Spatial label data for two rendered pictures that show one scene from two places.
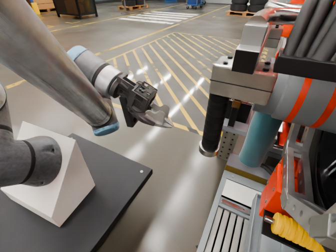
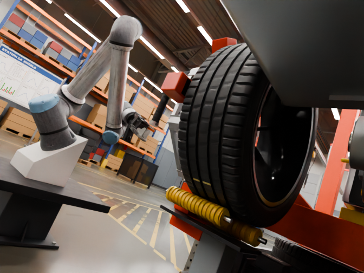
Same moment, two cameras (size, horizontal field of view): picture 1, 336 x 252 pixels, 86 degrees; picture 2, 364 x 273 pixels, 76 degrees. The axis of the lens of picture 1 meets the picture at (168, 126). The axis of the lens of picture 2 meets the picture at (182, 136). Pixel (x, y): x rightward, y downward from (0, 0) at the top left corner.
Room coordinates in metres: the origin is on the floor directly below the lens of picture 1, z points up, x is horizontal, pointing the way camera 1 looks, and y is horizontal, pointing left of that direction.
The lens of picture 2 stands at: (-0.65, -0.54, 0.55)
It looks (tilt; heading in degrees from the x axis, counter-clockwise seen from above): 11 degrees up; 18
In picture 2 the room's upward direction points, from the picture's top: 23 degrees clockwise
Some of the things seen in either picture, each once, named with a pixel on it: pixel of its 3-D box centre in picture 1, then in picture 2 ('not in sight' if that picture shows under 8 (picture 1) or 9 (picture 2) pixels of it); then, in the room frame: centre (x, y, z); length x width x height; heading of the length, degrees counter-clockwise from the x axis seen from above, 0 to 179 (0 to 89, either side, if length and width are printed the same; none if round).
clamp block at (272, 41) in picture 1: (263, 35); not in sight; (0.57, -0.28, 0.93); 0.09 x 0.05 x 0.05; 62
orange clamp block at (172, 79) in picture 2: not in sight; (179, 88); (0.04, -0.24, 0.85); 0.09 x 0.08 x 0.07; 152
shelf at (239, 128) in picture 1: (237, 109); not in sight; (0.92, -0.43, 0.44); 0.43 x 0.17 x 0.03; 152
